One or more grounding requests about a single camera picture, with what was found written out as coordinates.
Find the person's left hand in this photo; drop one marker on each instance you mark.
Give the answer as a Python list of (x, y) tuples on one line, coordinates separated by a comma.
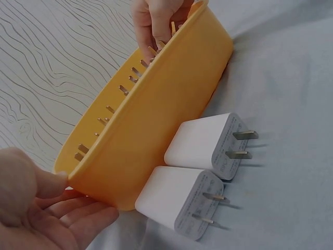
[(31, 216)]

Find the person's right hand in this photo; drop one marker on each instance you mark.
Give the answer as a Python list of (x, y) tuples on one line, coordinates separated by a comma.
[(153, 18)]

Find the white charger plug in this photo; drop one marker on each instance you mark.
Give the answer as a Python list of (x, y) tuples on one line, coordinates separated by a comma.
[(197, 145), (169, 200)]

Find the yellow plastic basket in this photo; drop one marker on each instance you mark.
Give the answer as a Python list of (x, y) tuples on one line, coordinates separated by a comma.
[(166, 109)]

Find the person's left thumb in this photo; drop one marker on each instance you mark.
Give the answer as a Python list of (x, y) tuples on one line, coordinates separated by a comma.
[(28, 177)]

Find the person's right fingers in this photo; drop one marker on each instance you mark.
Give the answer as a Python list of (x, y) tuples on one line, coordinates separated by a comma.
[(149, 36)]

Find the person's left fingers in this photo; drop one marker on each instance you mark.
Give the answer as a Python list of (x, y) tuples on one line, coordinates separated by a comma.
[(78, 218)]

